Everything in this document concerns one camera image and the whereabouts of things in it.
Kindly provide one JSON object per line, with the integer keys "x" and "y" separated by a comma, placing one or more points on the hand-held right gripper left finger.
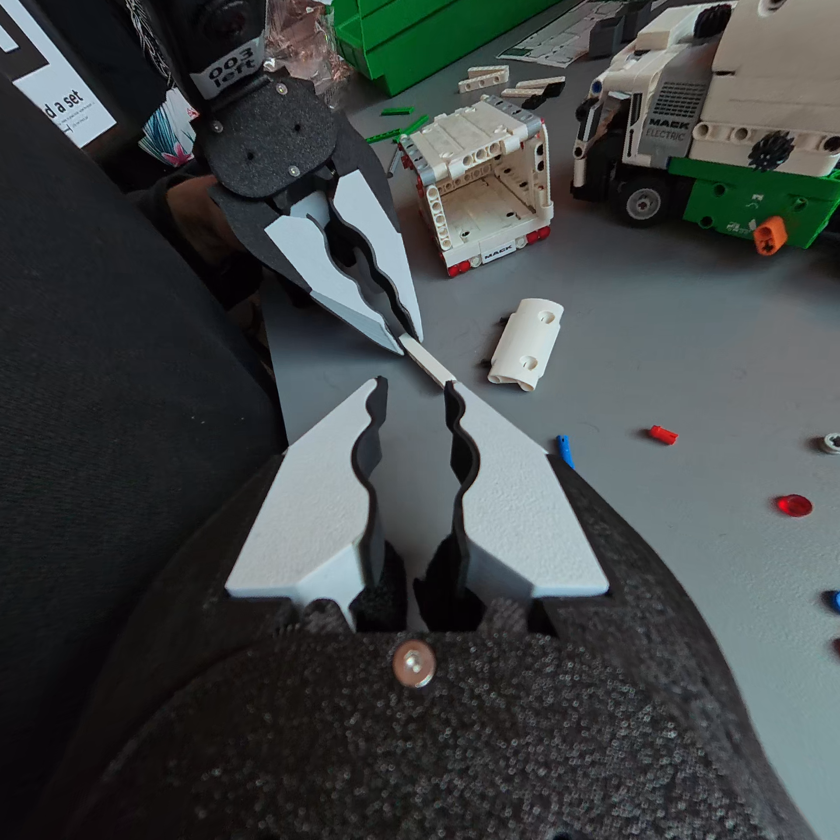
{"x": 308, "y": 512}

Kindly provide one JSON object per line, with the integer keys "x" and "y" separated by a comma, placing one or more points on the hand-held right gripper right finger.
{"x": 531, "y": 525}

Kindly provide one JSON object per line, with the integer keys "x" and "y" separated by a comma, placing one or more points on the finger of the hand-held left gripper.
{"x": 387, "y": 262}
{"x": 308, "y": 256}

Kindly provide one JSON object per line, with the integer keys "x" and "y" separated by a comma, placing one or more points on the blue lego pin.
{"x": 833, "y": 601}
{"x": 565, "y": 451}

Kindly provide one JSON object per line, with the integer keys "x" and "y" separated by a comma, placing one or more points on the green lego plate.
{"x": 397, "y": 111}
{"x": 394, "y": 130}

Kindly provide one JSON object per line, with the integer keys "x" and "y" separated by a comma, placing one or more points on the white lego box assembly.
{"x": 472, "y": 164}

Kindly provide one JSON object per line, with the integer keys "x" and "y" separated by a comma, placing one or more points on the red lego pin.
{"x": 663, "y": 434}

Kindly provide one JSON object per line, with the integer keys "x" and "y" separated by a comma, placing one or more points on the short white lego beam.
{"x": 539, "y": 84}
{"x": 482, "y": 82}
{"x": 489, "y": 71}

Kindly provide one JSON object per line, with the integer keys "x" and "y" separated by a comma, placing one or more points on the black lego piece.
{"x": 541, "y": 98}

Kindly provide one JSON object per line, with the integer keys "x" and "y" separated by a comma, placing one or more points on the red round lego stud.
{"x": 794, "y": 506}

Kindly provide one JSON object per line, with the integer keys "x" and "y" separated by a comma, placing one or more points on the lego instruction sheet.
{"x": 551, "y": 36}

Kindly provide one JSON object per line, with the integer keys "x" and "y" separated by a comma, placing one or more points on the grey round lego piece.
{"x": 831, "y": 443}

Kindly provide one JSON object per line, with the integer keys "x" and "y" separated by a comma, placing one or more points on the dark grey lego piece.
{"x": 610, "y": 39}

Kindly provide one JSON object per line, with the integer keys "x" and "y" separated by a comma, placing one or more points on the white and green lego truck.
{"x": 722, "y": 98}

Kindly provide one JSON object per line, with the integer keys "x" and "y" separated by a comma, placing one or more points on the person's left hand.
{"x": 197, "y": 223}

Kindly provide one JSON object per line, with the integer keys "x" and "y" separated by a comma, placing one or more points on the clear plastic bag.
{"x": 321, "y": 59}

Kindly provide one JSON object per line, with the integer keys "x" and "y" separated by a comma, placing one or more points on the black printed shirt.
{"x": 148, "y": 39}

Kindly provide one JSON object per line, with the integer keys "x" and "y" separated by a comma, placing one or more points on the green plastic bin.
{"x": 420, "y": 46}

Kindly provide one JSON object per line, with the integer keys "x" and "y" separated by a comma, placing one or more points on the black box with white label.
{"x": 65, "y": 98}

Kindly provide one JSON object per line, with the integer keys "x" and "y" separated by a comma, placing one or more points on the person's dark trousers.
{"x": 98, "y": 394}

